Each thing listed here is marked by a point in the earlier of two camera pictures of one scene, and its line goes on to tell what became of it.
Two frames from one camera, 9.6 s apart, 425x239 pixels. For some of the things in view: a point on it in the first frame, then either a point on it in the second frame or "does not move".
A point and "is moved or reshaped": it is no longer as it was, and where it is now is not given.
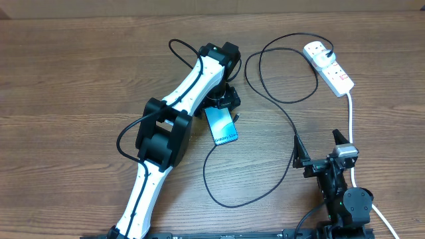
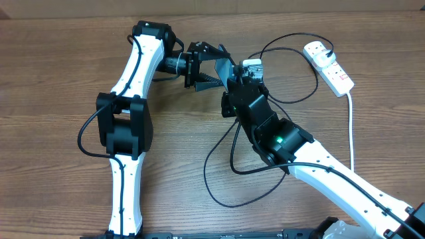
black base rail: x=242 y=235 does not move
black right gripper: x=314 y=166 → x=264 y=89
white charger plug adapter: x=321 y=59 does not move
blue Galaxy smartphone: x=222 y=126 is moved or reshaped
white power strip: x=335 y=77 does not move
